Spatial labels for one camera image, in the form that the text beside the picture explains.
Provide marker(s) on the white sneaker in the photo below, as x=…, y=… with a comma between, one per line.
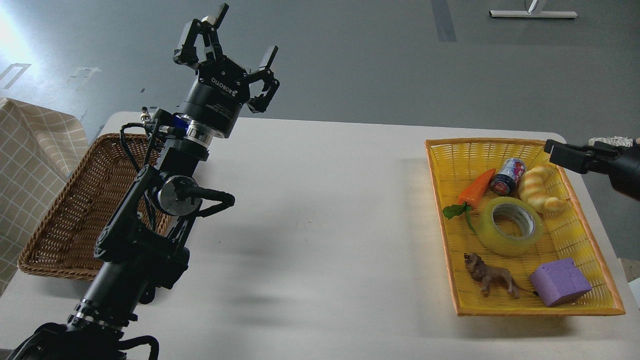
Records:
x=617, y=141

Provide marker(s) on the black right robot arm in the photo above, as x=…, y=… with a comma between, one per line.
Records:
x=620, y=163

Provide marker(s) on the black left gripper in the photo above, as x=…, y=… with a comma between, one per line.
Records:
x=215, y=98

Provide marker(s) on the purple foam block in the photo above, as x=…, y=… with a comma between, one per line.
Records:
x=559, y=282

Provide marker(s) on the white stand base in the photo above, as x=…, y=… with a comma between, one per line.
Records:
x=533, y=11

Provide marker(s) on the brown wicker basket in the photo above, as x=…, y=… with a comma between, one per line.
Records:
x=62, y=246

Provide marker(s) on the brown toy lion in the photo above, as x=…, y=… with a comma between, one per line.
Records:
x=486, y=275

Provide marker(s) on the small soda can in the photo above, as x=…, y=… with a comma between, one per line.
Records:
x=508, y=177

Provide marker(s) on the yellow woven tray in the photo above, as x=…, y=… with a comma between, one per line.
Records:
x=454, y=164

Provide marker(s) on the toy croissant bread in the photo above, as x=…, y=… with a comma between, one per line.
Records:
x=532, y=190

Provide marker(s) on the orange toy carrot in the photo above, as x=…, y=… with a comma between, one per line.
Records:
x=469, y=199

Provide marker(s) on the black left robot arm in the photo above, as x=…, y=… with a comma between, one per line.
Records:
x=143, y=245

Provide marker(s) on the beige checkered cloth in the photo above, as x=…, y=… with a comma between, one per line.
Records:
x=39, y=149

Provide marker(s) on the yellow tape roll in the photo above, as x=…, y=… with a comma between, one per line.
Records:
x=508, y=226

